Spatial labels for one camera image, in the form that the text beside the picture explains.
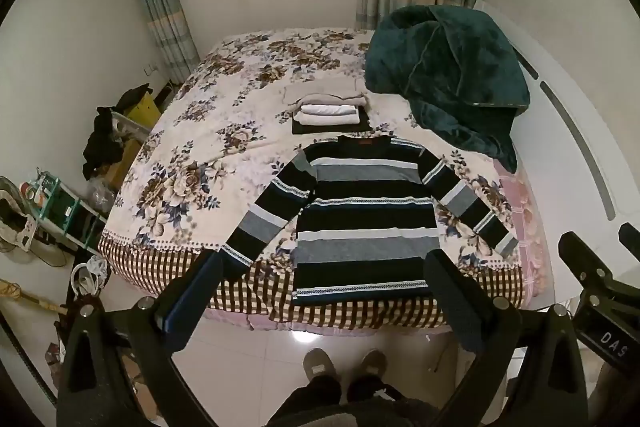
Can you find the brown cardboard box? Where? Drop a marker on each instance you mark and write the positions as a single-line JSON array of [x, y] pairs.
[[120, 164]]

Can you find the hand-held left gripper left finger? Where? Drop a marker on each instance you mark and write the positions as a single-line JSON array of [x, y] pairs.
[[197, 289]]

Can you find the striped knit sweater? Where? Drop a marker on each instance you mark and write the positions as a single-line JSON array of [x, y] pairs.
[[365, 217]]

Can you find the bed with floral sheet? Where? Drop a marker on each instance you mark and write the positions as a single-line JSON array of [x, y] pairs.
[[225, 117]]

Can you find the white wall socket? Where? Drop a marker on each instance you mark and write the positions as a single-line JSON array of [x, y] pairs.
[[150, 69]]

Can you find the clear plastic bag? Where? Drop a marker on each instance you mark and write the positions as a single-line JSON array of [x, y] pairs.
[[100, 197]]

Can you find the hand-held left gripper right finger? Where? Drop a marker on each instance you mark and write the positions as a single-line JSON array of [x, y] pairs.
[[450, 302]]

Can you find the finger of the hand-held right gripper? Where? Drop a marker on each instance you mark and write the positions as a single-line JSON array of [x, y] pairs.
[[631, 239], [580, 257]]

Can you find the folded white cloth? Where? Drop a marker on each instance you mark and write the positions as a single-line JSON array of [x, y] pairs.
[[330, 114]]

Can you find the person's leg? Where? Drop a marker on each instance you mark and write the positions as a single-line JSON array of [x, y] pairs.
[[380, 402], [310, 402]]

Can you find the white bed headboard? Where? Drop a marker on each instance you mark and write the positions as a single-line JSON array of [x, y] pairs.
[[560, 147]]

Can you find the person's left leg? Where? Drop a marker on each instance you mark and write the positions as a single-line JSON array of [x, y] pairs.
[[310, 402]]

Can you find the person's right grey slipper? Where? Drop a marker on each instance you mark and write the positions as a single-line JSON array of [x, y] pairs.
[[374, 364]]

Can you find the green shelf rack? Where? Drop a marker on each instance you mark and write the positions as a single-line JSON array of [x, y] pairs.
[[65, 207]]

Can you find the folded black cloth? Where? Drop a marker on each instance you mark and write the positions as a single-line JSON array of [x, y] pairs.
[[330, 130]]

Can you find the person's left grey slipper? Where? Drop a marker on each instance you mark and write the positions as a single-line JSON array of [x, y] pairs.
[[320, 364]]

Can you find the person's right leg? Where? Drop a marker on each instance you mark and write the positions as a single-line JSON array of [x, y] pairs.
[[380, 402]]

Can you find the dark green plush blanket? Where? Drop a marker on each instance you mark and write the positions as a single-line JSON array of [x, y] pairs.
[[450, 67]]

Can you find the straw broom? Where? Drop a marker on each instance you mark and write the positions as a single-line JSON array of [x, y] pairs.
[[30, 299]]

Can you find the person's grey slipper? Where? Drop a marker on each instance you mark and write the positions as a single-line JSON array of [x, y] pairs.
[[374, 364], [320, 364]]

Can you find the folded beige cloth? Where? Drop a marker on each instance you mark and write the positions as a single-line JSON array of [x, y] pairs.
[[330, 99]]

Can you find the yellow box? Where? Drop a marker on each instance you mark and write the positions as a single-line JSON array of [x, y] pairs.
[[142, 109]]

